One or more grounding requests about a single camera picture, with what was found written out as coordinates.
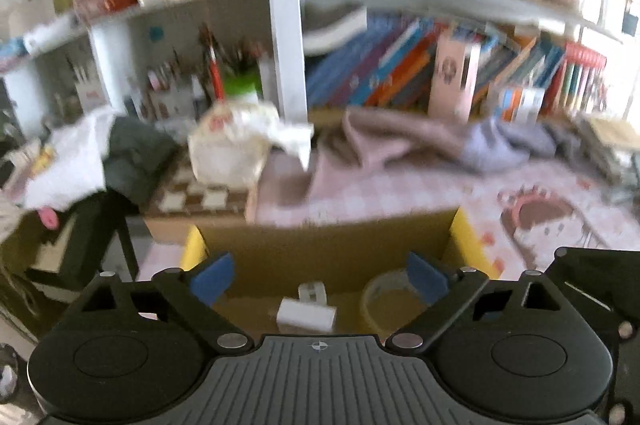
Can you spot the white power adapter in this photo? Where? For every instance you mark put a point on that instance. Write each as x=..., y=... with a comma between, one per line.
x=310, y=312

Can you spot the purple grey towel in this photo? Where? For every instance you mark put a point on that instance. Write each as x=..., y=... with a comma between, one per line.
x=369, y=139

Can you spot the red book set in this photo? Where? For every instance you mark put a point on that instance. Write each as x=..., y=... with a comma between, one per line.
x=573, y=80

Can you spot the stack of papers and envelopes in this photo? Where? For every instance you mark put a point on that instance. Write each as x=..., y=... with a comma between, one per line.
x=613, y=146

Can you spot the pink tall carton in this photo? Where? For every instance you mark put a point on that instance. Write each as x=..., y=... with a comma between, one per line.
x=454, y=79

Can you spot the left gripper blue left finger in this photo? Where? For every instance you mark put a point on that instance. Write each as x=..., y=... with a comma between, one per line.
x=191, y=295

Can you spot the orange blue white box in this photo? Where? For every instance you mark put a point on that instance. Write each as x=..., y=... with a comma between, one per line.
x=514, y=103

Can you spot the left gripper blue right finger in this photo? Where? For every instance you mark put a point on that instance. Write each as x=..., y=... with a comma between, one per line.
x=447, y=297

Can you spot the tape roll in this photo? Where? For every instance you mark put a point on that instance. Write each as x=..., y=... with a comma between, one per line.
x=388, y=302

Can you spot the white bookshelf frame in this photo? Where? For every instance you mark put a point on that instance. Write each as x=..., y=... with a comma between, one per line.
x=60, y=58

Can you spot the white cloth pile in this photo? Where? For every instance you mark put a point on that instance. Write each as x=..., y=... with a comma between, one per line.
x=76, y=171

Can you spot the yellow cardboard box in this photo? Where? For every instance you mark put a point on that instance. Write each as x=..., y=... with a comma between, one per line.
x=270, y=263

